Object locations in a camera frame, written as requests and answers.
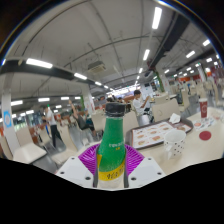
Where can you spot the person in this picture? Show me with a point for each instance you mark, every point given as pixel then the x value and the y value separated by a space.
pixel 50 120
pixel 80 120
pixel 137 103

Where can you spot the ceiling air conditioner unit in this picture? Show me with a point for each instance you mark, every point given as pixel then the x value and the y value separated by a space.
pixel 96 66

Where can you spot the group of beige chairs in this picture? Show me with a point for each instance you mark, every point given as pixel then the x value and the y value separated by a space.
pixel 165 110

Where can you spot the green drink bottle black cap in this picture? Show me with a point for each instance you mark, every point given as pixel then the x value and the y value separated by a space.
pixel 111 146

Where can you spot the dark tray with printed paper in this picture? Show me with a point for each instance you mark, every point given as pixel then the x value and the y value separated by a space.
pixel 150 135

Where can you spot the flat round red coaster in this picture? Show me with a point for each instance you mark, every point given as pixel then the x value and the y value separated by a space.
pixel 205 135

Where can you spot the white crumpled napkin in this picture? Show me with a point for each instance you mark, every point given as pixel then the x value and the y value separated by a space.
pixel 174 117

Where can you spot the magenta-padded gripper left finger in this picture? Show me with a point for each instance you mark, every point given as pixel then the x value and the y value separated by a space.
pixel 88 156

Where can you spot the red paper cup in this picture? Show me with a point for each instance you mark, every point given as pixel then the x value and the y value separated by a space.
pixel 203 108

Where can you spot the white dotted mug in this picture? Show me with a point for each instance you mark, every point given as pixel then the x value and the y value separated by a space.
pixel 175 141

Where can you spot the group of ceiling lights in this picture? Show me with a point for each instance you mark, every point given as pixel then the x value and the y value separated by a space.
pixel 39 63

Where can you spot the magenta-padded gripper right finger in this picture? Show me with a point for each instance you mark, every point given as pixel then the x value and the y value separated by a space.
pixel 135 158

